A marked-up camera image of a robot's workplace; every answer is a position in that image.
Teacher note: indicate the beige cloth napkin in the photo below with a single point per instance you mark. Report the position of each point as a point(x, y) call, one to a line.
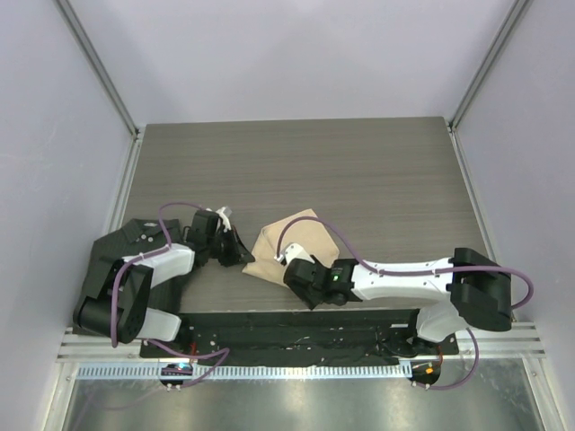
point(313, 236)

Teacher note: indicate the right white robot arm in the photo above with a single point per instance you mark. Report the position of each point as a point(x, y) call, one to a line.
point(448, 294)

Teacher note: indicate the aluminium frame post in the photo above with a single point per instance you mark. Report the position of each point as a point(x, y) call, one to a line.
point(75, 26)
point(501, 39)

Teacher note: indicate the aluminium front rail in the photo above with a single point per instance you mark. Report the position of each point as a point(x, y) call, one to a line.
point(522, 341)

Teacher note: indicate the left aluminium frame post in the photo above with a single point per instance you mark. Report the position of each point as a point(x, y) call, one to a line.
point(75, 26)

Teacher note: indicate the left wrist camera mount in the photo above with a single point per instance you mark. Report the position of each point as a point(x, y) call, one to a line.
point(224, 213)

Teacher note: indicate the right aluminium frame post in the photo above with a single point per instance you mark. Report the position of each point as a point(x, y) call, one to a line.
point(501, 39)

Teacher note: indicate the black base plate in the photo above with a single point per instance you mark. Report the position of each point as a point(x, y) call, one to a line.
point(306, 338)

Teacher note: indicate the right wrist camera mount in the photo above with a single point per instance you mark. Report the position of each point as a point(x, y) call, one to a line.
point(292, 252)

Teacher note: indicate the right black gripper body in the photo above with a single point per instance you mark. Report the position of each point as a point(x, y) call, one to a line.
point(311, 298)

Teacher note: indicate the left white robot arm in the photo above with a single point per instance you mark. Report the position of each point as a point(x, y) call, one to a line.
point(136, 274)

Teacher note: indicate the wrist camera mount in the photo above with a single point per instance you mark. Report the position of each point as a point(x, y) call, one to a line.
point(292, 252)
point(224, 213)

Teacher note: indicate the dark striped button shirt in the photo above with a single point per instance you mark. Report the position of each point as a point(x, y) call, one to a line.
point(149, 290)

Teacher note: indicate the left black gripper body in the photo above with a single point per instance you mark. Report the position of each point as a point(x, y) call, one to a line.
point(222, 247)

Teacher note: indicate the white slotted cable duct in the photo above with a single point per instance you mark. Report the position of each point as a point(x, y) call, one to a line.
point(168, 371)

